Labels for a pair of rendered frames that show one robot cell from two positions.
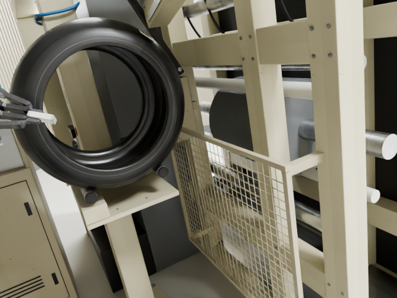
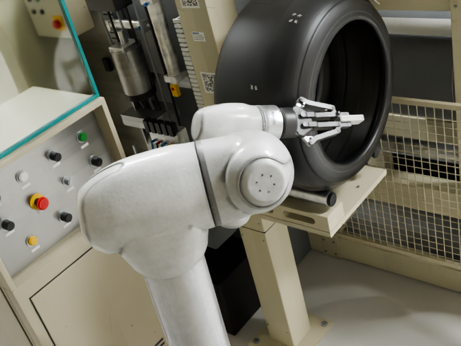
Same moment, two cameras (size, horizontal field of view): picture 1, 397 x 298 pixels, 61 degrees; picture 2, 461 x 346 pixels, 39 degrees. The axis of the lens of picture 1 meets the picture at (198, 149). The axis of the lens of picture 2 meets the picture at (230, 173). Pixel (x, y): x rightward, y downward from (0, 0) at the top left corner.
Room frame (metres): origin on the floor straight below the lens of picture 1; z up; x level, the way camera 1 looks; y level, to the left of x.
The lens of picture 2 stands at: (-0.31, 1.18, 2.03)
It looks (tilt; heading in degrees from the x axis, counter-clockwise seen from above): 31 degrees down; 341
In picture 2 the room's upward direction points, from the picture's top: 15 degrees counter-clockwise
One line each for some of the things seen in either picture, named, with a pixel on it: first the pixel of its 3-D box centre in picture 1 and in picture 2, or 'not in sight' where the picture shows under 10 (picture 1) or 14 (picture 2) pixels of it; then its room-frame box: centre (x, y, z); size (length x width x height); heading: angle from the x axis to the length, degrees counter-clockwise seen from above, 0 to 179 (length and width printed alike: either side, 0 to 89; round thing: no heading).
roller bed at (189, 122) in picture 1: (171, 109); not in sight; (1.67, 0.10, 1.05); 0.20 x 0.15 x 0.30; 24
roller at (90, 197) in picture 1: (83, 183); (285, 189); (1.25, 0.48, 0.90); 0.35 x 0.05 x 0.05; 24
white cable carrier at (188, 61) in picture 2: not in sight; (201, 84); (1.61, 0.54, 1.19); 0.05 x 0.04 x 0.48; 114
